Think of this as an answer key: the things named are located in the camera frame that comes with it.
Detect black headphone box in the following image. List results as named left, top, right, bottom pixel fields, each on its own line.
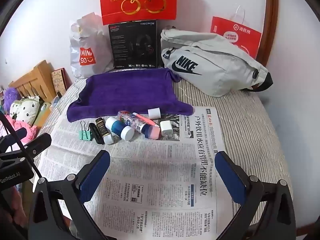
left=108, top=20, right=164, bottom=70

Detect pink plush toy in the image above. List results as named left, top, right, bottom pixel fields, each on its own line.
left=0, top=114, right=38, bottom=140

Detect black gold cosmetic tube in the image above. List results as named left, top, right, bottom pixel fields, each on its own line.
left=95, top=117, right=110, bottom=137

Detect clear candy bottle silver cap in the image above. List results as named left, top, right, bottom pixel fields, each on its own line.
left=117, top=110, right=148, bottom=133

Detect brown curved wooden frame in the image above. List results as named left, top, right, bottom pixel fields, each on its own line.
left=257, top=0, right=279, bottom=67

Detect grey waist bag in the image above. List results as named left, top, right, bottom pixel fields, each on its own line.
left=160, top=29, right=274, bottom=97

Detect white plastic cap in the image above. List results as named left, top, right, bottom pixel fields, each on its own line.
left=147, top=107, right=161, bottom=118

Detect purple plush toy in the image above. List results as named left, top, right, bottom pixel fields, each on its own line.
left=3, top=87, right=22, bottom=108

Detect white charger plug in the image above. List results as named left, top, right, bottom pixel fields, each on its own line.
left=159, top=120, right=174, bottom=138

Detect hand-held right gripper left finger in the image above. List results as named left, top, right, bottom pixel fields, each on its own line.
left=29, top=149, right=111, bottom=240

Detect purple towel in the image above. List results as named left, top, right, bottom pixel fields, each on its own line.
left=66, top=68, right=195, bottom=123

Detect black marker pen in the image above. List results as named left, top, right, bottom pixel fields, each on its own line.
left=89, top=123, right=105, bottom=145

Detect red paper bag white handles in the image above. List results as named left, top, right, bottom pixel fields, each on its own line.
left=210, top=5, right=262, bottom=60

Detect patterned brown box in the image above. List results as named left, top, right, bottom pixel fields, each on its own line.
left=51, top=68, right=73, bottom=98

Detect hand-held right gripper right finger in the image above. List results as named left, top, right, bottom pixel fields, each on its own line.
left=214, top=151, right=296, bottom=240

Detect pink tube white cap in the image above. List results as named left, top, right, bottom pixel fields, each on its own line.
left=132, top=112, right=159, bottom=128

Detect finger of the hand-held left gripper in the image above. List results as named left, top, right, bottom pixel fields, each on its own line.
left=4, top=127, right=28, bottom=146
left=18, top=133, right=52, bottom=158

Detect red gift bag gold print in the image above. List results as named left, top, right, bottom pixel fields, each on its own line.
left=99, top=0, right=177, bottom=25

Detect pink blue capsule case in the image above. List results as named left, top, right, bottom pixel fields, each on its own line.
left=145, top=125, right=161, bottom=139

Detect white plastic shopping bag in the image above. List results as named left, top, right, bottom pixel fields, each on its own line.
left=69, top=12, right=114, bottom=78

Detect green binder clip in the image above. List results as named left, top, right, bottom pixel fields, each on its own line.
left=79, top=120, right=93, bottom=141

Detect white dotted plush toy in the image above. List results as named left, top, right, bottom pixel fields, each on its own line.
left=9, top=97, right=42, bottom=127

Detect newspaper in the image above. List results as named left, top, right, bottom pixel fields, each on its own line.
left=37, top=106, right=240, bottom=240

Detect blue white lotion bottle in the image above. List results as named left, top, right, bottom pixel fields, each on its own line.
left=105, top=116, right=134, bottom=140

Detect light wooden headboard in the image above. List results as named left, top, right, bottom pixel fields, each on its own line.
left=9, top=60, right=58, bottom=99

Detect black cable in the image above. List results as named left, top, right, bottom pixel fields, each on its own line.
left=0, top=111, right=43, bottom=179

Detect striped bed sheet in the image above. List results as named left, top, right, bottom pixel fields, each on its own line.
left=32, top=77, right=295, bottom=230

